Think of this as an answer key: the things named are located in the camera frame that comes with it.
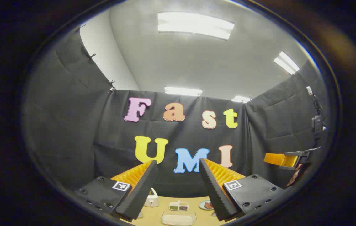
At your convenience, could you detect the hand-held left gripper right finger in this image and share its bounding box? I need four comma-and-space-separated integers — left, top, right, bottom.
199, 158, 283, 222

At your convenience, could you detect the pale green plate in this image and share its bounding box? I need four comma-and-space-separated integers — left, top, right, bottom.
199, 200, 214, 211

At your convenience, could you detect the white divided bean dish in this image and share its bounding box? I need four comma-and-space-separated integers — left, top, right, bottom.
169, 201, 189, 211

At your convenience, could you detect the large ceiling light panel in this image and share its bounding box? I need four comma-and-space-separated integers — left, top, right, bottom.
157, 12, 235, 40

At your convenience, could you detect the clear glass dish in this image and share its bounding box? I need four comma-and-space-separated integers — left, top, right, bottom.
162, 211, 197, 226

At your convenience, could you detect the white toaster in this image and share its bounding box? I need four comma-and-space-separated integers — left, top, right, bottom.
144, 188, 159, 207

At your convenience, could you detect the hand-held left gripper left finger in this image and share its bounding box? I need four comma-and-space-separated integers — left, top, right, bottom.
74, 160, 159, 223

